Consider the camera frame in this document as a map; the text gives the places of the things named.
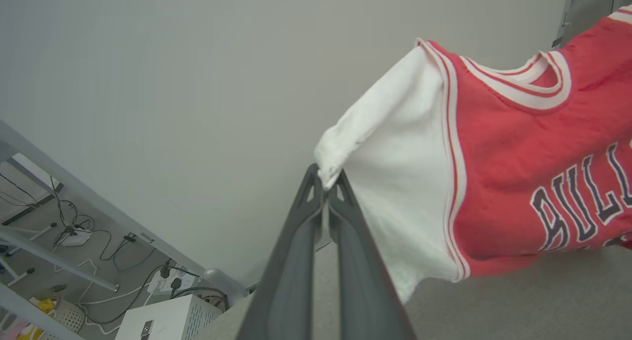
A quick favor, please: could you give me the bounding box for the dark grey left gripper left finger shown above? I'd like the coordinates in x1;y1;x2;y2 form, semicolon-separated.
237;163;325;340

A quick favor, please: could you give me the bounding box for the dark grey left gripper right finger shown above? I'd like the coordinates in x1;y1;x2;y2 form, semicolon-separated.
327;169;418;340

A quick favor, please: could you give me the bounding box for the red and white basketball jersey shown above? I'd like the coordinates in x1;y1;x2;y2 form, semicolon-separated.
314;4;632;304

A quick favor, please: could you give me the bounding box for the small white power strip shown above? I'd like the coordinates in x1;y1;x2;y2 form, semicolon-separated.
60;228;93;247

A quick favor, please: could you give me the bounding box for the white woven laundry basket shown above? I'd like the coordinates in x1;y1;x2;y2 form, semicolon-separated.
29;285;87;335

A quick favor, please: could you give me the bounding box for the pink cloth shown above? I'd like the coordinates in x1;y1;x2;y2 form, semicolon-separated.
0;314;31;340

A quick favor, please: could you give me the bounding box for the grey metal furniture leg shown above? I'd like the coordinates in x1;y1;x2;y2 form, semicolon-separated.
552;0;579;49

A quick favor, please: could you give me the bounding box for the white box with black handle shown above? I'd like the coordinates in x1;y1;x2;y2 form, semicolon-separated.
115;294;224;340

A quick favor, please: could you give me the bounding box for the white cable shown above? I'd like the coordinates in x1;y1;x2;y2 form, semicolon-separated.
52;259;151;336

